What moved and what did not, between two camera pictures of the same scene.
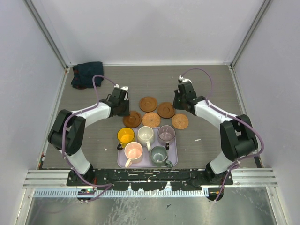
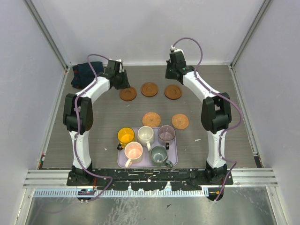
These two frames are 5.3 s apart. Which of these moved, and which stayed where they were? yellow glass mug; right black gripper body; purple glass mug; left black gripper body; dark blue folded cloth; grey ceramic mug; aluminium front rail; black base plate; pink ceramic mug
Moved: left black gripper body; right black gripper body
Stayed: purple glass mug; yellow glass mug; black base plate; grey ceramic mug; dark blue folded cloth; aluminium front rail; pink ceramic mug
